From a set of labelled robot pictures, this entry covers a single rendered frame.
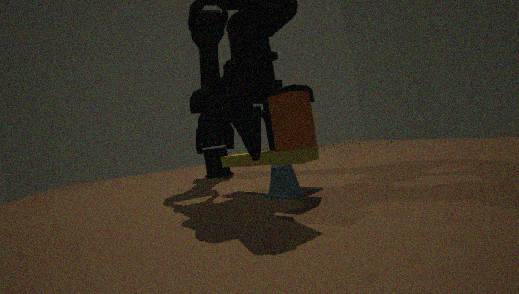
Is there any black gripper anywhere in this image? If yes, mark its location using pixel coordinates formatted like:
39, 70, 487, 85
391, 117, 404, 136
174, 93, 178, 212
190, 44, 314, 161

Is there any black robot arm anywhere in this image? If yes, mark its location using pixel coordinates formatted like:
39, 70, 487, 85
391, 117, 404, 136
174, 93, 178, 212
188, 0, 297, 179

